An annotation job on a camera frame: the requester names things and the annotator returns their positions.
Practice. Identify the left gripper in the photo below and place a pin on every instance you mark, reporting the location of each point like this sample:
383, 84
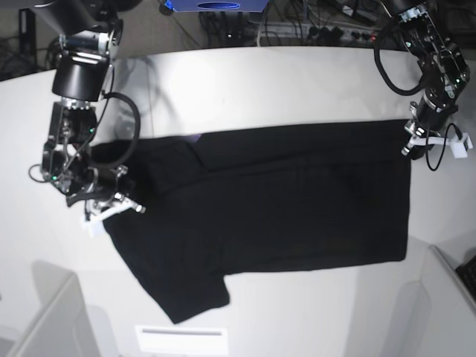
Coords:
429, 119

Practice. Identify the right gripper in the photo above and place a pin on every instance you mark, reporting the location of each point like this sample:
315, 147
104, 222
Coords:
103, 192

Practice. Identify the black T-shirt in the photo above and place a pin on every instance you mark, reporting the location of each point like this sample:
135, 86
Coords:
273, 199

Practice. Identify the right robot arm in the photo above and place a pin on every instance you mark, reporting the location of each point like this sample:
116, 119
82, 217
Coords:
90, 33

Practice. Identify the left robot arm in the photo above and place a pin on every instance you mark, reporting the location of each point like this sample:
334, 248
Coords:
445, 73

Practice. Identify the black keyboard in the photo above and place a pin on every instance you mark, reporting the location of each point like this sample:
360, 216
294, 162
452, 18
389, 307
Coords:
466, 273

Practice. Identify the white divider panel left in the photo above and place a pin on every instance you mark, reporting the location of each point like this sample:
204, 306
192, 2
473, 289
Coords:
61, 327

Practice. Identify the white divider panel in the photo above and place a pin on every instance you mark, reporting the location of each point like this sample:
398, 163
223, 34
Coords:
451, 323
61, 327

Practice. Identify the white label plate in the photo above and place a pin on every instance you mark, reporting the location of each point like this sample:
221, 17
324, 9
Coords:
183, 340

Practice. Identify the white divider panel right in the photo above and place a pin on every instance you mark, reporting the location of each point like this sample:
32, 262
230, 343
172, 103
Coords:
451, 323

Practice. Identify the blue box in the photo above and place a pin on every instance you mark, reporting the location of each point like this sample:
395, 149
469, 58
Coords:
254, 6

